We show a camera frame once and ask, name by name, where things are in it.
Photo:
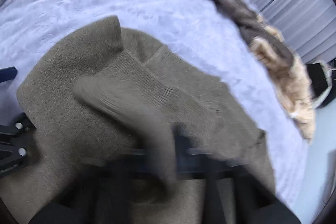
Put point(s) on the white puffer jacket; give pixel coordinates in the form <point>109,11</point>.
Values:
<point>322,76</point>

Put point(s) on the olive brown knit sweater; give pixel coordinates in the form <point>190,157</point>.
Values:
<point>89,82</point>

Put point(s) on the dark grey knit garment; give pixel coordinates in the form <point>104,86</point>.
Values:
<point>251,26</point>

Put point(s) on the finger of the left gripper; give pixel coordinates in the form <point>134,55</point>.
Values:
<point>7,74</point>

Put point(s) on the lavender plush bed blanket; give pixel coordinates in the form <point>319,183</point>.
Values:
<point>193,29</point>

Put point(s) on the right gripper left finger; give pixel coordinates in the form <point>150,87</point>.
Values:
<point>100,190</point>

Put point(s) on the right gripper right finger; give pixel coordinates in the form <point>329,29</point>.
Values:
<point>253,202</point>

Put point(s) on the cream striped knit garment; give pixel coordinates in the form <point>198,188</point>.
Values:
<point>291,79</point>

